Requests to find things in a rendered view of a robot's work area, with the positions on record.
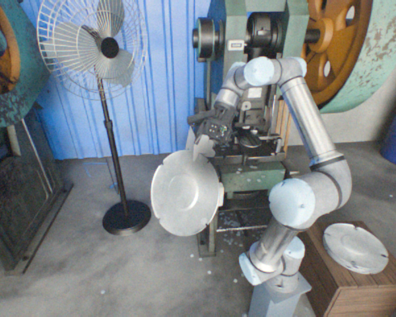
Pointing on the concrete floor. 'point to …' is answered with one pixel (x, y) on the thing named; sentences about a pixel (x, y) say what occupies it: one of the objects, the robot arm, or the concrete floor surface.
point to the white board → (190, 139)
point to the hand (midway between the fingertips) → (195, 157)
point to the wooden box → (349, 281)
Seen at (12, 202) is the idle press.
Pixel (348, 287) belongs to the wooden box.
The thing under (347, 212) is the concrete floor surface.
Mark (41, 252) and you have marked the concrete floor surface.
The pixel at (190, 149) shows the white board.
